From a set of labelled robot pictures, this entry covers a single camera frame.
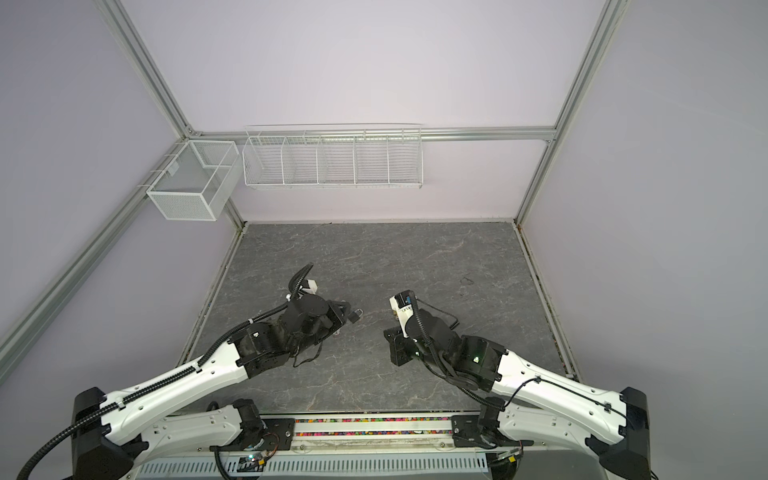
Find black padlock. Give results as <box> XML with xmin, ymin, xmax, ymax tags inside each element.
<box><xmin>348</xmin><ymin>309</ymin><xmax>364</xmax><ymax>323</ymax></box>

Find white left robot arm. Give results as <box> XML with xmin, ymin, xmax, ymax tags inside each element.
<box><xmin>70</xmin><ymin>294</ymin><xmax>362</xmax><ymax>479</ymax></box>

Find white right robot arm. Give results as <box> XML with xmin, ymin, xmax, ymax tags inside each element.
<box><xmin>384</xmin><ymin>298</ymin><xmax>655</xmax><ymax>479</ymax></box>

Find white mesh box basket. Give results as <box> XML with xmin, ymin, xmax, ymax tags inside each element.
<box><xmin>147</xmin><ymin>140</ymin><xmax>242</xmax><ymax>221</ymax></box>

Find black corrugated left cable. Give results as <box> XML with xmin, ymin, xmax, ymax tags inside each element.
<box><xmin>197</xmin><ymin>262</ymin><xmax>316</xmax><ymax>367</ymax></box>

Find black corrugated cable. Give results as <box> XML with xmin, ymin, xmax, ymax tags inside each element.
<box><xmin>197</xmin><ymin>262</ymin><xmax>316</xmax><ymax>367</ymax></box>
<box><xmin>407</xmin><ymin>290</ymin><xmax>505</xmax><ymax>409</ymax></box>

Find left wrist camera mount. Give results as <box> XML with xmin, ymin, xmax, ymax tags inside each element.
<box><xmin>298</xmin><ymin>279</ymin><xmax>318</xmax><ymax>295</ymax></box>

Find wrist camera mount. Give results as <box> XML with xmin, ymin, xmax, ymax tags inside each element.
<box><xmin>389</xmin><ymin>290</ymin><xmax>413</xmax><ymax>338</ymax></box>
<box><xmin>298</xmin><ymin>279</ymin><xmax>318</xmax><ymax>295</ymax></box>

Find black corrugated right cable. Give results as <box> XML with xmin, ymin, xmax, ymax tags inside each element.
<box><xmin>407</xmin><ymin>290</ymin><xmax>505</xmax><ymax>409</ymax></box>

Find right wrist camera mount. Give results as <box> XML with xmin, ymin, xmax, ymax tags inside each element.
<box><xmin>389</xmin><ymin>290</ymin><xmax>413</xmax><ymax>338</ymax></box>

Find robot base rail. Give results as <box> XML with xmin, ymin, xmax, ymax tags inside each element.
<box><xmin>119</xmin><ymin>410</ymin><xmax>529</xmax><ymax>480</ymax></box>

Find white wire shelf basket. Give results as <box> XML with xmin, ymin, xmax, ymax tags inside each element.
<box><xmin>241</xmin><ymin>123</ymin><xmax>424</xmax><ymax>189</ymax></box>

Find aluminium enclosure frame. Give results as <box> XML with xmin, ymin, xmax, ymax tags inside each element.
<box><xmin>0</xmin><ymin>0</ymin><xmax>631</xmax><ymax>415</ymax></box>

